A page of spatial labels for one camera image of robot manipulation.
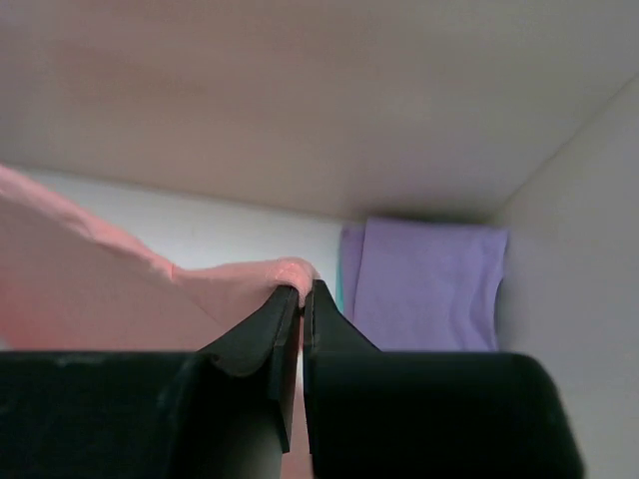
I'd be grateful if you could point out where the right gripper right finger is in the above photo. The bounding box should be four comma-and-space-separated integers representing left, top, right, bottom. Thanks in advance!
304, 280, 584, 478

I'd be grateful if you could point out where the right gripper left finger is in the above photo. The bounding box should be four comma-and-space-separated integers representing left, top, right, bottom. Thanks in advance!
1, 286, 300, 478

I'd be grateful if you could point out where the pink t shirt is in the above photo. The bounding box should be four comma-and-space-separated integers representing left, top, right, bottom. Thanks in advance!
1, 169, 317, 478

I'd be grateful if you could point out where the folded teal t shirt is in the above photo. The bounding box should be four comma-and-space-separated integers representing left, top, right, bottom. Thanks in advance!
334, 263, 344, 313

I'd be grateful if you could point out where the folded purple t shirt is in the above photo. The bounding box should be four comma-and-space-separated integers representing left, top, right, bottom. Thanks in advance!
339, 218, 508, 351

